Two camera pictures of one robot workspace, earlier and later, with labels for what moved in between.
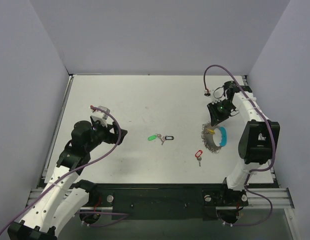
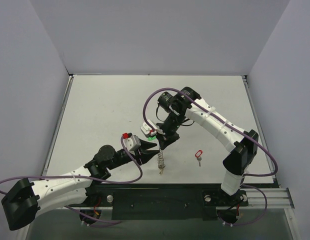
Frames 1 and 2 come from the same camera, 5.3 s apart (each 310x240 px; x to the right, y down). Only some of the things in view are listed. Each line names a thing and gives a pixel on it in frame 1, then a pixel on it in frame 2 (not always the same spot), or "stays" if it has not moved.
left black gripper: (111, 134) → (139, 154)
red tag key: (197, 155) stays
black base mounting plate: (165, 202) stays
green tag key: (154, 136) stays
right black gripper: (218, 116) → (168, 135)
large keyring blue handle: (207, 137) → (161, 161)
